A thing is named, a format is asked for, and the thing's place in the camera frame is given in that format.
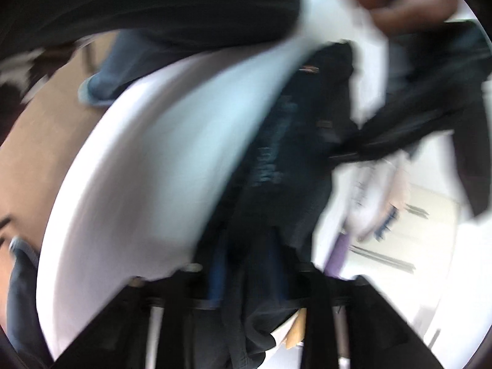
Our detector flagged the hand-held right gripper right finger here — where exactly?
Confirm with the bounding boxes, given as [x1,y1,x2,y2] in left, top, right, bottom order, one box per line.
[303,263,448,369]

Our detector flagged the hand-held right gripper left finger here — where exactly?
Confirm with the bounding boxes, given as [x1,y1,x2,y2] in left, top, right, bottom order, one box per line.
[52,238,233,369]

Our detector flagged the black denim pants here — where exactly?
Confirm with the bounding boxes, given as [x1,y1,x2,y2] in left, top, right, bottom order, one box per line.
[200,19,492,369]

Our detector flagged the person's left hand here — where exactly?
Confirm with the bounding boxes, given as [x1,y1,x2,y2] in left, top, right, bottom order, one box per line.
[344,0,460,37]

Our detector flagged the purple pillow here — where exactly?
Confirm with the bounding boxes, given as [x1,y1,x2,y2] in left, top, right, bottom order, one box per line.
[325,234,351,277]

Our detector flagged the cream wardrobe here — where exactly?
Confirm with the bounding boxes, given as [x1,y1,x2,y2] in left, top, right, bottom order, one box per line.
[351,182,467,277]

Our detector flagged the folded white duvet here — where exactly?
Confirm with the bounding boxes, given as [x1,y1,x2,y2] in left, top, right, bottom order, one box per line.
[344,154,410,241]

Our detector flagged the white bed sheet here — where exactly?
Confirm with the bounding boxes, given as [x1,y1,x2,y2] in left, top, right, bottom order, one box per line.
[36,0,454,360]

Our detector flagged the person's blue jeans leg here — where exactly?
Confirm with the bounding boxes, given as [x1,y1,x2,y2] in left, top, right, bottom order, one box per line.
[6,236,52,366]
[78,31,162,108]

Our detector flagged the person's black top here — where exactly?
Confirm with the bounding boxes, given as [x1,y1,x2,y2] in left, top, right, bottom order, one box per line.
[8,0,302,52]

